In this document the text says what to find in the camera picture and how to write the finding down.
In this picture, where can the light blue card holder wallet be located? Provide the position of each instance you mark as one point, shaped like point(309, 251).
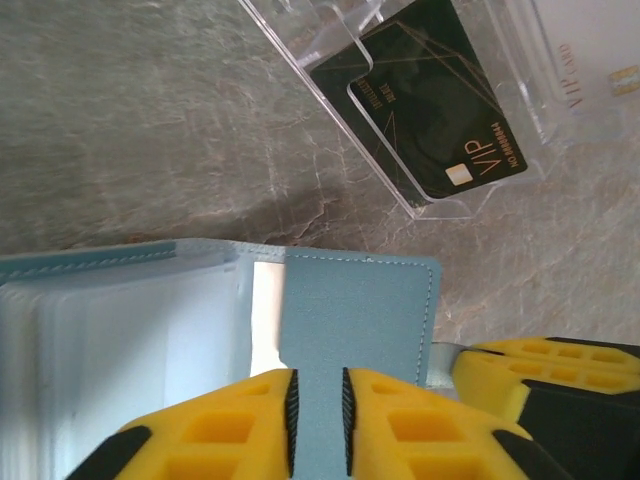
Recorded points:
point(350, 310)

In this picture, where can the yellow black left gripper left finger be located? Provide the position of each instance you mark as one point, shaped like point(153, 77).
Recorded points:
point(220, 435)

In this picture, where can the white VIP card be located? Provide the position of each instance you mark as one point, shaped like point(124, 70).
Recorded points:
point(595, 35)

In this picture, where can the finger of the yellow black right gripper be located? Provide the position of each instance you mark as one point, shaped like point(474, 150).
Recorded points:
point(580, 430)
point(575, 350)

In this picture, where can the reflective silver card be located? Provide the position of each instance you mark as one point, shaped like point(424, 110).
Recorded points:
point(267, 310)

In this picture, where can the black VIP card gold lines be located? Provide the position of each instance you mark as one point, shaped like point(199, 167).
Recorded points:
point(430, 100)

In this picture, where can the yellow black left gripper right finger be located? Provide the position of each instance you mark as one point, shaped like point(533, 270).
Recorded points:
point(400, 440)

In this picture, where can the clear acrylic tiered card stand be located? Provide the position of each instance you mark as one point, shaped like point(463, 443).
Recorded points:
point(310, 30)

